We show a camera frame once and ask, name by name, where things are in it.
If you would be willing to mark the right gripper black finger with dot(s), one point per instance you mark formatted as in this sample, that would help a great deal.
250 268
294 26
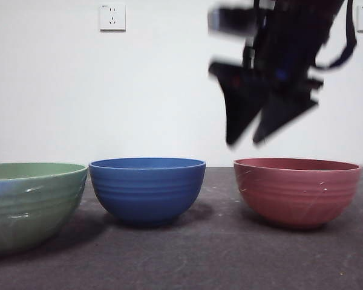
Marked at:
281 114
239 102

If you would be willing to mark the red ribbed bowl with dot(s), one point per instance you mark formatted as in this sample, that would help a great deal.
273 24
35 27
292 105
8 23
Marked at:
296 196

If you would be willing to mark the green ribbed bowl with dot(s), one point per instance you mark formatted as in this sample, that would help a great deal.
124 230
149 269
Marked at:
33 208

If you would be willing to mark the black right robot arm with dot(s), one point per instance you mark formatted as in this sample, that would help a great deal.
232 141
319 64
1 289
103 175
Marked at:
290 36

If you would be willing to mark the blue ribbed bowl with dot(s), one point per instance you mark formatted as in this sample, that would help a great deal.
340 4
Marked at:
148 193

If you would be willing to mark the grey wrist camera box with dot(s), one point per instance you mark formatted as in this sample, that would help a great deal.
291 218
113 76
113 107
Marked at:
230 19

